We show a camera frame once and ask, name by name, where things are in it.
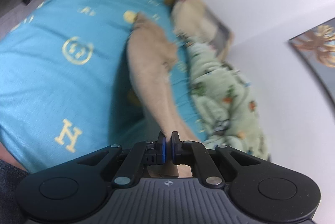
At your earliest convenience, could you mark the tan t-shirt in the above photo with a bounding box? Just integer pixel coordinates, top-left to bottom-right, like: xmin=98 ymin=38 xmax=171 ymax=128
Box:
xmin=126 ymin=11 xmax=202 ymax=179

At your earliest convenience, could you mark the plaid beige pillow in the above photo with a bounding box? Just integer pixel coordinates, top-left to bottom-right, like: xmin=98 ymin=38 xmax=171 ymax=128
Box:
xmin=171 ymin=0 xmax=234 ymax=61

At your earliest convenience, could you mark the green cartoon fleece blanket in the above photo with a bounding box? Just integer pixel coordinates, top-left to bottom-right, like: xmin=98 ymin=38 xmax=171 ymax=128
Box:
xmin=184 ymin=40 xmax=270 ymax=160

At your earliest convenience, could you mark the framed gold leaf picture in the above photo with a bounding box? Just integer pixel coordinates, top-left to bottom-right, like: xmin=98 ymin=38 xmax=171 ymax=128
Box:
xmin=288 ymin=18 xmax=335 ymax=105

